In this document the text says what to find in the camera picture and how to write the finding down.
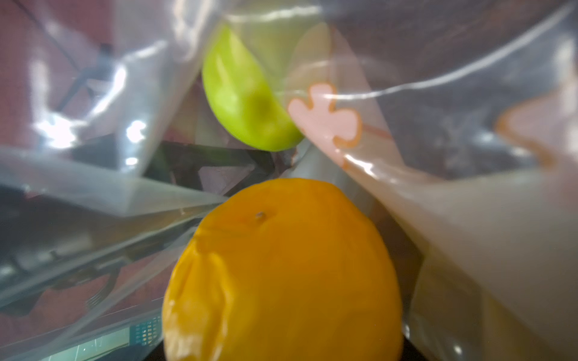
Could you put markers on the clear bag with green fruit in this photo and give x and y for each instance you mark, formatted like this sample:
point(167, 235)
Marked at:
point(111, 156)

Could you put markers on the orange fruit in left bag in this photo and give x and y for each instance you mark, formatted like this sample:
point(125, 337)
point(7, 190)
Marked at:
point(288, 269)

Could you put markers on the green pear in bag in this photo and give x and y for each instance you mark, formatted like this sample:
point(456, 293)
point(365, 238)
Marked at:
point(250, 80)

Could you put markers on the grey desk calculator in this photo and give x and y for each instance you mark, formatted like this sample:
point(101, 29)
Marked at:
point(133, 342)

